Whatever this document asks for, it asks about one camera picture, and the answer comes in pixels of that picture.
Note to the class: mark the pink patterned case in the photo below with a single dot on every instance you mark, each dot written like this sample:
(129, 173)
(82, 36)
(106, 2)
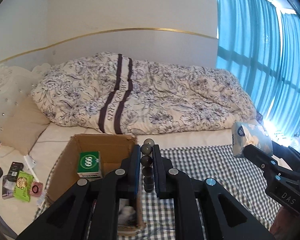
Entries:
(36, 189)

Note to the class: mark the green 999 medicine box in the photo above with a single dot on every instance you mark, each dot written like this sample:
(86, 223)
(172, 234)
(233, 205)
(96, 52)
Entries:
(89, 165)

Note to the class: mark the blue window curtain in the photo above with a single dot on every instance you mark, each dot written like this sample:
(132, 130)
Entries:
(260, 44)

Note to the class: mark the right hand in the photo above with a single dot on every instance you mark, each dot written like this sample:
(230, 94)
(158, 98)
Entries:
(286, 225)

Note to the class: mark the small black box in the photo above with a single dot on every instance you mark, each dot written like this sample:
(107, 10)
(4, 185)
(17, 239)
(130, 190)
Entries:
(14, 169)

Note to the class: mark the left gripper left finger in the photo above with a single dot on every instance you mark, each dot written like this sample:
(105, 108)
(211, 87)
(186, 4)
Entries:
(89, 209)

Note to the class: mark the green snack packet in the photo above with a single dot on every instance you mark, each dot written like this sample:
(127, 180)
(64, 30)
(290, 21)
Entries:
(22, 187)

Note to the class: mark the checkered gingham cloth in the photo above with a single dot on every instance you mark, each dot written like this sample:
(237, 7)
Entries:
(215, 179)

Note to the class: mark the purple booklet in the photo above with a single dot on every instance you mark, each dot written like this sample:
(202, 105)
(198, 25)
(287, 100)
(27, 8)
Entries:
(7, 188)

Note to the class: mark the white mattress sheet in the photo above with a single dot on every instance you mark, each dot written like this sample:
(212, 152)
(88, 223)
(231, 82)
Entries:
(199, 154)

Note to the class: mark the beige pillow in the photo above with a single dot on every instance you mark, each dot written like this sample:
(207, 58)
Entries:
(22, 130)

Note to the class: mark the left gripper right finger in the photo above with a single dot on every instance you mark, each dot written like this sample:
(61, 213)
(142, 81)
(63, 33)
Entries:
(203, 209)

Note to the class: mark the floral patterned duvet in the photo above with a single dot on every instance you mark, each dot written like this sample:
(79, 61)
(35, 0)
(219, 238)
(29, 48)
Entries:
(115, 94)

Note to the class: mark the blue cloud tissue pack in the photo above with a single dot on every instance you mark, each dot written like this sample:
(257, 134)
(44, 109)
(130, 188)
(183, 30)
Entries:
(244, 134)

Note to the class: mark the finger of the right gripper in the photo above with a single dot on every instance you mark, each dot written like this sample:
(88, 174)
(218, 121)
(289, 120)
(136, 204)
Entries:
(288, 154)
(260, 159)

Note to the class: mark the white tufted headboard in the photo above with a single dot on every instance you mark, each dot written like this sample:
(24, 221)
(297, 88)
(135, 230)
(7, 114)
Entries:
(16, 84)

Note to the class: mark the brown cardboard box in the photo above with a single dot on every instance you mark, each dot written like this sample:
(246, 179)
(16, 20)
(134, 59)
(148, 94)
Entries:
(113, 149)

